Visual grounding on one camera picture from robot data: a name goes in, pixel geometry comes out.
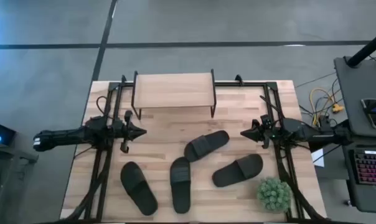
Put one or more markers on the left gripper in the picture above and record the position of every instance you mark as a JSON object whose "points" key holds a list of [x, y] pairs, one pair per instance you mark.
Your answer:
{"points": [[124, 132]]}

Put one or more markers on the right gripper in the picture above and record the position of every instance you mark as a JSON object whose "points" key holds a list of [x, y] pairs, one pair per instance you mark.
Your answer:
{"points": [[269, 133]]}

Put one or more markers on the black slide sandal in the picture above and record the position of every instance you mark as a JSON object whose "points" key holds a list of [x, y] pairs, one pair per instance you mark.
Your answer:
{"points": [[180, 186], [206, 144], [138, 188], [237, 170]]}

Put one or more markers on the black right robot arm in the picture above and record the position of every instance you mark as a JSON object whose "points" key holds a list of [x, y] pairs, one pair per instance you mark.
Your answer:
{"points": [[300, 129]]}

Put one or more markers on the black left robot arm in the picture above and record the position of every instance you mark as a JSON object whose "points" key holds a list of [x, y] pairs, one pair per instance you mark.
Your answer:
{"points": [[66, 137]]}

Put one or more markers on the wooden shelf black metal legs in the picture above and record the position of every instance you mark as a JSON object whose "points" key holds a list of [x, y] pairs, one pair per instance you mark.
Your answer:
{"points": [[172, 90]]}

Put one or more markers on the black table clamp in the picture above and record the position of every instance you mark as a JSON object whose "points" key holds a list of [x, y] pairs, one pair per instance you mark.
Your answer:
{"points": [[238, 80], [123, 79]]}

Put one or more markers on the green ball plant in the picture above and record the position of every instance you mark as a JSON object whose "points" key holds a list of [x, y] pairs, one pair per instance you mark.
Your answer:
{"points": [[274, 194]]}

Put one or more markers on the white paper sheet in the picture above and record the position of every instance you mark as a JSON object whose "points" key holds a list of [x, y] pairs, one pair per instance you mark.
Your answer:
{"points": [[318, 158]]}

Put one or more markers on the dark grey side desk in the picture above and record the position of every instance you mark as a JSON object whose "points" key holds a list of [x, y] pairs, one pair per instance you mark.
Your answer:
{"points": [[350, 193]]}

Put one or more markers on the backlit rainbow keyboard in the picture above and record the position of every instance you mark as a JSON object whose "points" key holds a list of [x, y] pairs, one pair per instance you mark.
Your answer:
{"points": [[373, 168]]}

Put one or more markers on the black device with blue light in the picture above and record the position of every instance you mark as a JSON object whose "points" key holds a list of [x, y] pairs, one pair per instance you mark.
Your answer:
{"points": [[1, 133]]}

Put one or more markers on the grey cart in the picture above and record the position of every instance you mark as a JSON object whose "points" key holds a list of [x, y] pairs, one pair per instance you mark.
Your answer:
{"points": [[7, 186]]}

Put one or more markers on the black pole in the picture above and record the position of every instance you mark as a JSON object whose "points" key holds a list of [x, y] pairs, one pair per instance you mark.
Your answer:
{"points": [[365, 49]]}

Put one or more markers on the black metal rig frame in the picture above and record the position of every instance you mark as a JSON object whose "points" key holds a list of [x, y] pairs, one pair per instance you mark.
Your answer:
{"points": [[244, 84]]}

